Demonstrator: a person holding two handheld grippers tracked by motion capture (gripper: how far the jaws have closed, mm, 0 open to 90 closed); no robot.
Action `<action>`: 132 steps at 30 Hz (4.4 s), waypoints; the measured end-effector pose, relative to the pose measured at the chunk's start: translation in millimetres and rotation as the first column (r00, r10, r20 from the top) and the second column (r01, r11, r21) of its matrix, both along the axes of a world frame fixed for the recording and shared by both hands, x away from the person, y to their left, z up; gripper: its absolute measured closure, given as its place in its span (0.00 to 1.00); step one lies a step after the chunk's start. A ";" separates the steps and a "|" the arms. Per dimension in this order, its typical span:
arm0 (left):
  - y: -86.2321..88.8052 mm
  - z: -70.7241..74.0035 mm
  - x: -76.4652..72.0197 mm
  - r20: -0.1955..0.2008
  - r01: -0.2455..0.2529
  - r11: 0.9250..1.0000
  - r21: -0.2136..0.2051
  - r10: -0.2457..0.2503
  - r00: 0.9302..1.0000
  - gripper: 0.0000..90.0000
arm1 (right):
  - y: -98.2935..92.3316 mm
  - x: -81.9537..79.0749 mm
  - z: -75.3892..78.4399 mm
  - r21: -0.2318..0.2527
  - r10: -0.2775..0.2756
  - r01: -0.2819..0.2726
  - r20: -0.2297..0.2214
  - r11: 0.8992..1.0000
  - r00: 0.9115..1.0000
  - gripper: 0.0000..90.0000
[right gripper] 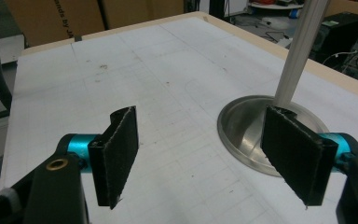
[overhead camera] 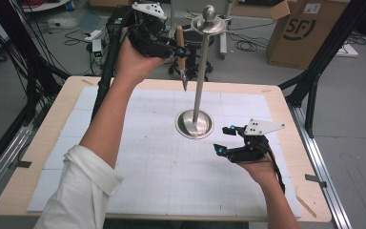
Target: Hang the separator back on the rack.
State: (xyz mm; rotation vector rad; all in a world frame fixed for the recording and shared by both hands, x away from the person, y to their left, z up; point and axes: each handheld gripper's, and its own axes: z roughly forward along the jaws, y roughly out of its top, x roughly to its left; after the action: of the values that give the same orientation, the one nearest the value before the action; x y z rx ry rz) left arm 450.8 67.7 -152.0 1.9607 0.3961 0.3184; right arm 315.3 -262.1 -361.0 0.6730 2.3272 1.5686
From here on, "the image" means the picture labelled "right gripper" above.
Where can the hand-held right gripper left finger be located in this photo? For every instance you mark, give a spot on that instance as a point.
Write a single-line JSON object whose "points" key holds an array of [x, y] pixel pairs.
{"points": [[115, 161]]}

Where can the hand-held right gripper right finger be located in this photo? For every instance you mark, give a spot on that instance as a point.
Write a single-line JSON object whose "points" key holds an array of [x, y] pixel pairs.
{"points": [[295, 155]]}

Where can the metal stand with round base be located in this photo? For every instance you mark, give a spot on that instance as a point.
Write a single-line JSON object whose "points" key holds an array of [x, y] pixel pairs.
{"points": [[242, 130]]}

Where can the black box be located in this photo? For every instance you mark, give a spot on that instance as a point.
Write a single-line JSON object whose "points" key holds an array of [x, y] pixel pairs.
{"points": [[335, 34]]}

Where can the plain brown cardboard box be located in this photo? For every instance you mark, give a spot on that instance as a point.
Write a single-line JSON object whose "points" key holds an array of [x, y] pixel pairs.
{"points": [[143, 12]]}

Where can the brown cardboard box with print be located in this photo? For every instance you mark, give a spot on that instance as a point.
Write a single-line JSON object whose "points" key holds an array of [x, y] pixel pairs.
{"points": [[43, 21]]}

